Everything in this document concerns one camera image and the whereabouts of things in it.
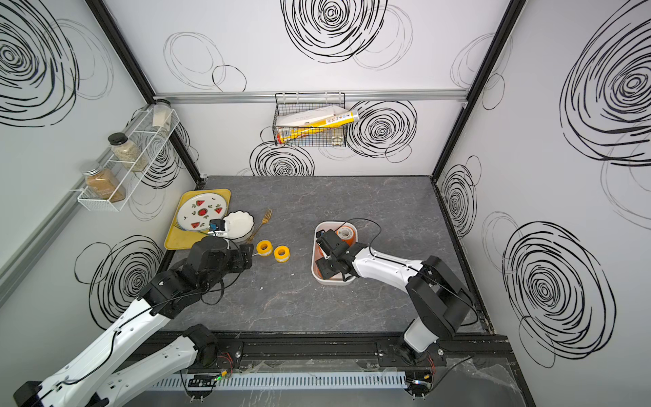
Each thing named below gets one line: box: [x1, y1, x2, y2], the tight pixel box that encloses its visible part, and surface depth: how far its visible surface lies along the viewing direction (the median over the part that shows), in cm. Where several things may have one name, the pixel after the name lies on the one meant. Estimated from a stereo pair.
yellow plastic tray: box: [164, 188, 232, 251], surface depth 101 cm
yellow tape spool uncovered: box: [273, 245, 291, 263], surface depth 95 cm
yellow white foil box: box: [276, 105, 361, 145], surface depth 88 cm
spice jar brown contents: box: [81, 161, 126, 203], surface depth 65 cm
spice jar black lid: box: [107, 132, 149, 172], surface depth 72 cm
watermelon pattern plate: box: [177, 192, 228, 231], surface depth 110 cm
